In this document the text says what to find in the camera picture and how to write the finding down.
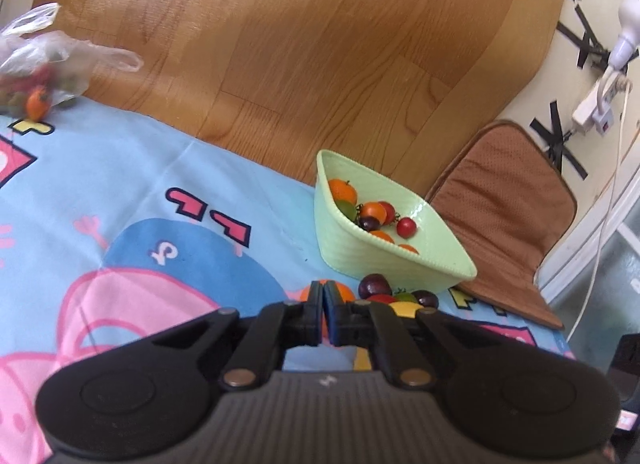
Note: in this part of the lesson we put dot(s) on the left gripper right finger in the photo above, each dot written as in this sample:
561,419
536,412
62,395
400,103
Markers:
410,353

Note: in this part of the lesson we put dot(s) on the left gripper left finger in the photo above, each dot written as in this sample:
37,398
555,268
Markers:
242,352

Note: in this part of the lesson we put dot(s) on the dark purple plum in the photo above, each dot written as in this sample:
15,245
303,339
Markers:
374,284
368,223

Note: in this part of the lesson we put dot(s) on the red cherry tomato with stem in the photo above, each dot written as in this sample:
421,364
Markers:
391,215

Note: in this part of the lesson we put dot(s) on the large orange mandarin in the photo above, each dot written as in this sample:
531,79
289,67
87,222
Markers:
343,191

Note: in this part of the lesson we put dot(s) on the large yellow pear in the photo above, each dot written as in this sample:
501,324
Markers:
402,308

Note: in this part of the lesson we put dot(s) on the light green plastic basket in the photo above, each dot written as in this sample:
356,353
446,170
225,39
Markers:
443,261

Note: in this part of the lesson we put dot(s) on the green cherry tomato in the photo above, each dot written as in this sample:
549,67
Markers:
348,209

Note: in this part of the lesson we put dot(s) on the brown seat cushion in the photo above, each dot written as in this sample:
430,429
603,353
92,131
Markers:
508,207

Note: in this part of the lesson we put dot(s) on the cartoon pig blue blanket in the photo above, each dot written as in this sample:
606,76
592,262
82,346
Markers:
115,226

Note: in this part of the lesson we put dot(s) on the black tape cross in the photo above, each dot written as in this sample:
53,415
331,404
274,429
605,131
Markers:
555,139
590,49

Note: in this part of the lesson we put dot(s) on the white power strip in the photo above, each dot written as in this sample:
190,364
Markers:
595,110

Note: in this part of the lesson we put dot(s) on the black tape cross upper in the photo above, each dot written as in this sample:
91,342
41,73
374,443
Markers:
590,49

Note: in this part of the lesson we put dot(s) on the white light bulb socket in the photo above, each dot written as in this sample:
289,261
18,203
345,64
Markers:
628,39

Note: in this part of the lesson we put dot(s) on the clear plastic bag of fruit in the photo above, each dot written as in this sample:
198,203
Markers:
41,69

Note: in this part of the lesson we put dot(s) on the white window frame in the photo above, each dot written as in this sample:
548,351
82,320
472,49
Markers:
579,247

